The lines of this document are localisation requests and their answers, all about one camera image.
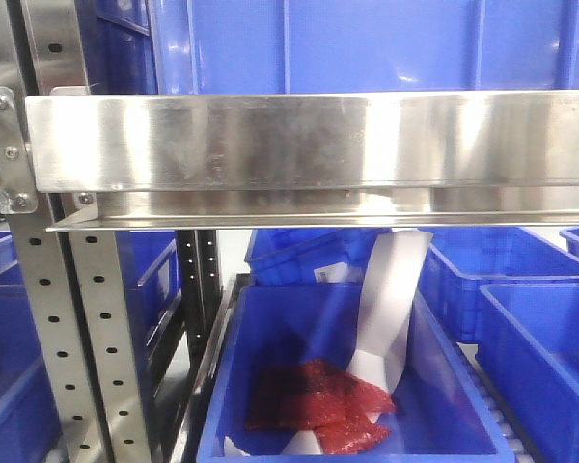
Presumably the blue bin with red bags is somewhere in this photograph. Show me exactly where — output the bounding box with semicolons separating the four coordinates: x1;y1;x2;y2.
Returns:
197;284;515;462

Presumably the red mesh bag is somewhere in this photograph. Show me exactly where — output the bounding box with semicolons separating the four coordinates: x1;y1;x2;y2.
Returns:
245;358;396;454

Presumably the white paper strip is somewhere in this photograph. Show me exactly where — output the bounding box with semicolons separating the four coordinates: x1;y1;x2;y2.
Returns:
223;230;434;458

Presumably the blue bin lower left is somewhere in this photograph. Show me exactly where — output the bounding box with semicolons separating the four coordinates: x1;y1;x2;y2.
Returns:
0;231;60;462

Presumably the large blue upper crate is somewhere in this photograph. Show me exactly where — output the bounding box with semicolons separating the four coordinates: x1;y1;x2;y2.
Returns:
149;1;579;95

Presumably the blue bin right front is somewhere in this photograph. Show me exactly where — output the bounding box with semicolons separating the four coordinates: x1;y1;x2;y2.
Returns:
477;284;579;462

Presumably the steel perforated upright post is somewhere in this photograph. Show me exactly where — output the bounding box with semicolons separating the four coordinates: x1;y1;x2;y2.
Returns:
8;193;162;462

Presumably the blue bin right rear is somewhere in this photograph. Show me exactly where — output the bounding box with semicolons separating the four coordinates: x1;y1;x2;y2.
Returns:
419;227;579;343

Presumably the steel shelf rack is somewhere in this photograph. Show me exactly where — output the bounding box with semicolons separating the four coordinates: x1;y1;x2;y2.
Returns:
0;1;579;462

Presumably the blue bin centre rear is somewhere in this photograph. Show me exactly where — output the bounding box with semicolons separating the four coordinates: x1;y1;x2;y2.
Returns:
245;228;391;286

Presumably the blue bin behind post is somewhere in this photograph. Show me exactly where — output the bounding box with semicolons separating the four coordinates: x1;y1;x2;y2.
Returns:
116;230;183;382

